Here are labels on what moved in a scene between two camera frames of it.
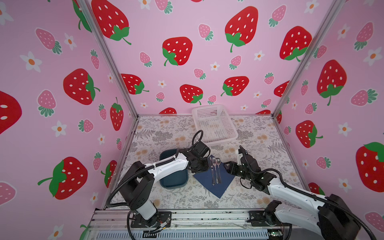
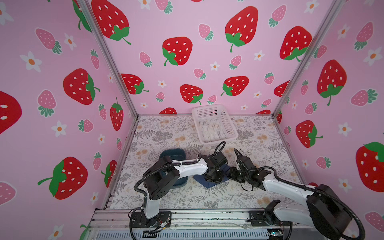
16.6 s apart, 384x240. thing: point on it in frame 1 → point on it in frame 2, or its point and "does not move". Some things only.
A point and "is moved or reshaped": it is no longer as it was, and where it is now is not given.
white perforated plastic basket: [216, 123] does not move
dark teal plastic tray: [175, 180] does not move
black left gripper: [206, 160] → [220, 178]
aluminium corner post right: [336, 6] does not move
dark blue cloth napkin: [206, 178] is moved or reshaped
